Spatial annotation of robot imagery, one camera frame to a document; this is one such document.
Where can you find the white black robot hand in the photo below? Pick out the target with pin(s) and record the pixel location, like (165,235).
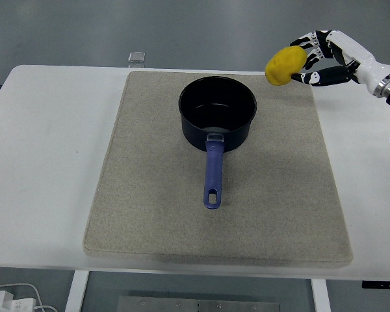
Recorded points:
(367,66)

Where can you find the yellow potato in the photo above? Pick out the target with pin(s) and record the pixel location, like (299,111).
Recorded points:
(284,65)

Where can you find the black table control panel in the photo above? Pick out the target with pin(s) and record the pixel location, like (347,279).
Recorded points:
(382,284)

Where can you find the white table leg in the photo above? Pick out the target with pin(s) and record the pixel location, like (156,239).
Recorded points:
(321,297)
(76,292)

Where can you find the beige fabric mat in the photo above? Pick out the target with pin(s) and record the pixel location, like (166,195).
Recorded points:
(169,201)

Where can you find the grey metal plate with screws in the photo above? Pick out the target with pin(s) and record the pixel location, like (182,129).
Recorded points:
(198,305)

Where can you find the white power strip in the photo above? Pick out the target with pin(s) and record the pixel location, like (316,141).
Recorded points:
(11,304)

